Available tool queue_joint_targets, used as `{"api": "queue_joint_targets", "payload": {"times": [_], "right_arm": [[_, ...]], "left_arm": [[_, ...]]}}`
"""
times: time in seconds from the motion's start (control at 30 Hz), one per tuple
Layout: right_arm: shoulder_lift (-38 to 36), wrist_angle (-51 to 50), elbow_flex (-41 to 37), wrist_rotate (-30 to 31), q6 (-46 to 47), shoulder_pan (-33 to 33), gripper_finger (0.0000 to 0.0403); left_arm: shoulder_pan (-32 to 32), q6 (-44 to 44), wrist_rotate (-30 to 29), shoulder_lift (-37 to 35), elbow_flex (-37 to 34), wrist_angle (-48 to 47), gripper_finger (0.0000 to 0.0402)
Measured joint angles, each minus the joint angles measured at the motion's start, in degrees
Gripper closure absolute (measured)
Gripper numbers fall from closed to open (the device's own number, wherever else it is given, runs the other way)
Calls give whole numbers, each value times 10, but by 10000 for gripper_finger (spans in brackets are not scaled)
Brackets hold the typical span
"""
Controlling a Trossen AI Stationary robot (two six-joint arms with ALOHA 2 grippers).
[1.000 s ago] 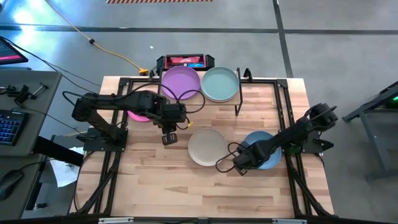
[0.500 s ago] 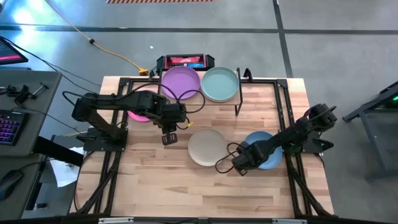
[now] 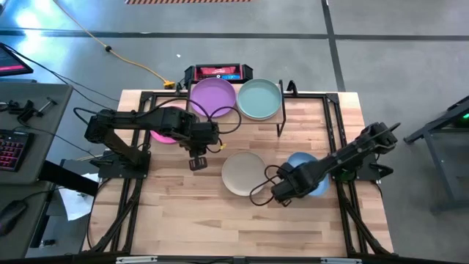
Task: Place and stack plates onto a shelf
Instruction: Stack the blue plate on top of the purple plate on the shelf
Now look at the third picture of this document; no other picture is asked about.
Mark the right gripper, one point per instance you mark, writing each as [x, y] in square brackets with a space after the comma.
[293, 185]

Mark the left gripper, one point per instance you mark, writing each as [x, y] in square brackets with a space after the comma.
[205, 133]

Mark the magenta plate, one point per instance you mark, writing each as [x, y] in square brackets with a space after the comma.
[163, 138]

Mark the blue plate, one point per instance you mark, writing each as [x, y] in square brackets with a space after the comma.
[302, 159]

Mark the purple plate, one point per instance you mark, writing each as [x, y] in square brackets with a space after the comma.
[212, 95]

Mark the green plate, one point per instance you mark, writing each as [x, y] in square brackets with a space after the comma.
[259, 98]

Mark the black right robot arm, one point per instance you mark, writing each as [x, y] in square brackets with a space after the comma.
[348, 157]

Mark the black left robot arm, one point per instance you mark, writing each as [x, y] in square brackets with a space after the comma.
[128, 119]

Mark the wooden shelf with black legs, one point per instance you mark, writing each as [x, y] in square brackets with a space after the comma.
[278, 121]

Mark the yellow tag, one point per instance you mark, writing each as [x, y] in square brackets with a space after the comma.
[222, 146]

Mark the beige plate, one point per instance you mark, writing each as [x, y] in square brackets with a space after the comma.
[242, 172]

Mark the red and black power station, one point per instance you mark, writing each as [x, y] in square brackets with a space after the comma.
[220, 71]

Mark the black bar beside desk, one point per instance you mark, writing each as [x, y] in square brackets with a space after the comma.
[69, 177]

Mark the white paper sheet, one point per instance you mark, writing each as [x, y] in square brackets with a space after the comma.
[75, 205]

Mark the grey side desk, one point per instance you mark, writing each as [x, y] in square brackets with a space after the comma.
[58, 89]

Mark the black stand with green lights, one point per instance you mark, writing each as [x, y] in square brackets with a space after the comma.
[440, 161]

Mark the black clamp tool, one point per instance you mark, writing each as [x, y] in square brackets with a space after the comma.
[27, 111]

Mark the keyboard with red backlight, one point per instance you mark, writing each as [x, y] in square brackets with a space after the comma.
[12, 150]

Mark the black computer mouse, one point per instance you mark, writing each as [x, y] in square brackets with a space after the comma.
[11, 216]

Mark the desk monitor with pink screen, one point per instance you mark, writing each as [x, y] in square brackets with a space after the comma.
[11, 62]

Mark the black aluminium table frame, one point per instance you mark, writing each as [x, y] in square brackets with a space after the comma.
[168, 95]

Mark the silver metal bracket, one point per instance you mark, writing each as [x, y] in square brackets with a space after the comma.
[135, 260]
[340, 260]

